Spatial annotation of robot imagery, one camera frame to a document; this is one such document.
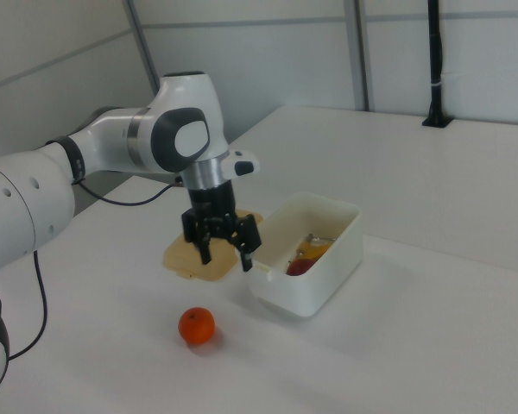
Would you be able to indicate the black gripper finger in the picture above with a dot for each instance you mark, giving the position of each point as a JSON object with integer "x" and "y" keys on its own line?
{"x": 191, "y": 226}
{"x": 248, "y": 237}

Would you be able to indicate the orange toy fruit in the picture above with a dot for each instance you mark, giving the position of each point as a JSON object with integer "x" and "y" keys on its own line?
{"x": 196, "y": 325}

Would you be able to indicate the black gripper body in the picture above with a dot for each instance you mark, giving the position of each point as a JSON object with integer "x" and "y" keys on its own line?
{"x": 211, "y": 202}

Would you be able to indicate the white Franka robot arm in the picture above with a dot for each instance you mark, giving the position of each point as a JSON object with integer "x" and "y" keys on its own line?
{"x": 26, "y": 194}

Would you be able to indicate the beige plastic lid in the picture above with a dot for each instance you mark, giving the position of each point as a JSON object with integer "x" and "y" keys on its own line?
{"x": 177, "y": 256}

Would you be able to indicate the black pole stand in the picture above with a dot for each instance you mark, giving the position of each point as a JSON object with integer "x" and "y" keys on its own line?
{"x": 436, "y": 64}

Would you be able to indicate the yellow metal tool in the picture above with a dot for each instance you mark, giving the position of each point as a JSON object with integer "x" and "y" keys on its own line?
{"x": 313, "y": 248}

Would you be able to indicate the white plastic container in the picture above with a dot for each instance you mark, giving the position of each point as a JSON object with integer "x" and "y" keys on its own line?
{"x": 302, "y": 297}

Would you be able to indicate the red toy apple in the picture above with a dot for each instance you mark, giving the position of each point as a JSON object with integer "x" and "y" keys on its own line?
{"x": 300, "y": 267}

